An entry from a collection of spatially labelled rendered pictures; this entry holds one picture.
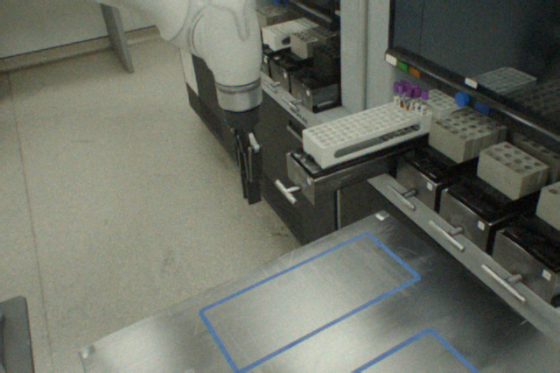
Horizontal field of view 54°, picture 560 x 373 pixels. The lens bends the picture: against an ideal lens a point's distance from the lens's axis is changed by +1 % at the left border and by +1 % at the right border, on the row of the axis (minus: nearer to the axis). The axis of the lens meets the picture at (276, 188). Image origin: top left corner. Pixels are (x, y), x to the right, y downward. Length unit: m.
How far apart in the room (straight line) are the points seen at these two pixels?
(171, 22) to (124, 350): 0.61
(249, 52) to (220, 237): 1.42
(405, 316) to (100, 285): 1.59
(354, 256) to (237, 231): 1.41
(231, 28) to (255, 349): 0.54
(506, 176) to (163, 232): 1.64
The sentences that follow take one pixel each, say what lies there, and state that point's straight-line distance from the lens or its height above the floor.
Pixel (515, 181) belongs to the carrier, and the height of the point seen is 0.86.
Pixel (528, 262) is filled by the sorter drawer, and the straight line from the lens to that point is 1.06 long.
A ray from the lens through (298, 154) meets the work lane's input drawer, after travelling 1.26.
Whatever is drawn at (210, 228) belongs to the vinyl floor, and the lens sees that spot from 2.39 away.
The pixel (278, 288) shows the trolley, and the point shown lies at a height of 0.82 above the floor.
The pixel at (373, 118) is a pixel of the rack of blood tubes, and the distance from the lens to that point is 1.31.
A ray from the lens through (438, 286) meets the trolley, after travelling 0.94.
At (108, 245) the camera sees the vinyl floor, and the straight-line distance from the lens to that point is 2.46.
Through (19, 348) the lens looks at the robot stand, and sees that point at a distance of 1.16.
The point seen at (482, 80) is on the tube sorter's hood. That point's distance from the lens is 1.12.
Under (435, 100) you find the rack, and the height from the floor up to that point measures 0.86.
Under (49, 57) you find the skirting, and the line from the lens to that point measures 4.67.
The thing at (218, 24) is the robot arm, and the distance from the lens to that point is 1.01.
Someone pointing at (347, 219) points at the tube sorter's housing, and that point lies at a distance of 1.62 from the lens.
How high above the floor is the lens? 1.48
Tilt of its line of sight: 35 degrees down
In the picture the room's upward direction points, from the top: 6 degrees counter-clockwise
